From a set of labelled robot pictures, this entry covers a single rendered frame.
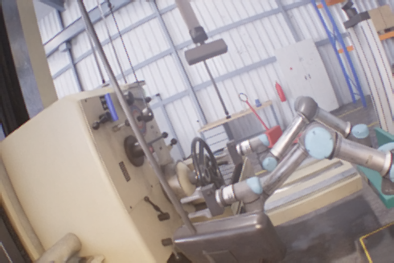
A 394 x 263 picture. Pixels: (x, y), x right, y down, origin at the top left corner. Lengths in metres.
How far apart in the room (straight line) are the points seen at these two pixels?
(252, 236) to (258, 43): 8.24
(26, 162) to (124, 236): 0.60
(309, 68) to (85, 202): 7.59
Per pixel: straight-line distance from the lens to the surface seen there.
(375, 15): 8.53
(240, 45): 9.04
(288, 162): 1.40
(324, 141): 1.21
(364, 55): 1.80
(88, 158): 1.29
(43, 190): 1.52
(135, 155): 1.48
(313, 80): 8.47
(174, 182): 1.63
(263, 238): 0.95
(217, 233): 0.99
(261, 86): 8.96
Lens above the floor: 1.66
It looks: 6 degrees down
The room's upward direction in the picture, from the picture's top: 23 degrees counter-clockwise
